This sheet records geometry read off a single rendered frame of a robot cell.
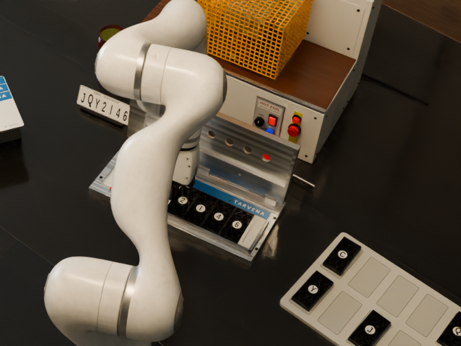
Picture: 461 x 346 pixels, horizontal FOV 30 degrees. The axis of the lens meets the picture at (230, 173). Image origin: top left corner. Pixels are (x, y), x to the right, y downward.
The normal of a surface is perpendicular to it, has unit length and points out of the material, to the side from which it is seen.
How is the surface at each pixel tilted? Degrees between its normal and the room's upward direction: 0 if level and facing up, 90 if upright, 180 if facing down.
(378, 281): 0
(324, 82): 0
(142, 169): 37
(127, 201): 45
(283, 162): 81
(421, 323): 0
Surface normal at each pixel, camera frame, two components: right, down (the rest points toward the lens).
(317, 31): -0.44, 0.66
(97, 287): 0.02, -0.37
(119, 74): -0.17, 0.37
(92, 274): 0.07, -0.62
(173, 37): 0.42, 0.59
